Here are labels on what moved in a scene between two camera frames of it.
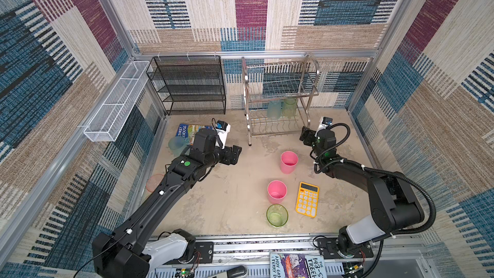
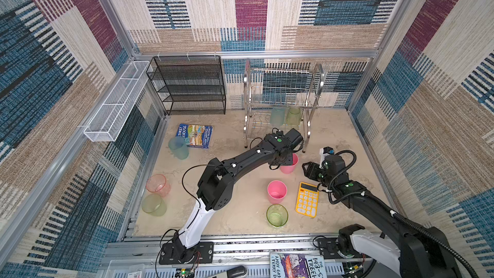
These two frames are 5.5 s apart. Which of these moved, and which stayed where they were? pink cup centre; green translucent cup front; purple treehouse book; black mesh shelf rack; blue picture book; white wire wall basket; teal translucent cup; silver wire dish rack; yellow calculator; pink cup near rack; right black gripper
Moved: silver wire dish rack; right black gripper; teal translucent cup
Stayed: pink cup centre; white wire wall basket; purple treehouse book; pink cup near rack; black mesh shelf rack; yellow calculator; green translucent cup front; blue picture book
